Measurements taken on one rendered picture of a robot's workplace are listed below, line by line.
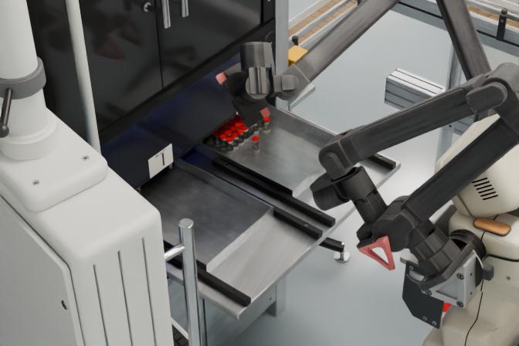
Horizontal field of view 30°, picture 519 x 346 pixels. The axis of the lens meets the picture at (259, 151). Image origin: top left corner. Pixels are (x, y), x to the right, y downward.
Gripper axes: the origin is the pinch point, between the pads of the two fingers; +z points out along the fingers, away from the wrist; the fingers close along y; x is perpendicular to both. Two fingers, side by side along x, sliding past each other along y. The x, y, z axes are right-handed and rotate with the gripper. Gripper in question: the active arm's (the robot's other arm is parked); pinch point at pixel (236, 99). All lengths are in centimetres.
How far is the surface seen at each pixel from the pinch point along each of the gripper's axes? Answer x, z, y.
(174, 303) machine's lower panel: -31, 56, 41
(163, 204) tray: -23.3, 28.7, 13.4
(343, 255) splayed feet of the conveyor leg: 39, 118, 69
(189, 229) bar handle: -37, -64, 15
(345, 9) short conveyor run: 69, 72, -7
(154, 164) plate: -21.6, 19.0, 3.4
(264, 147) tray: 10.7, 37.4, 15.3
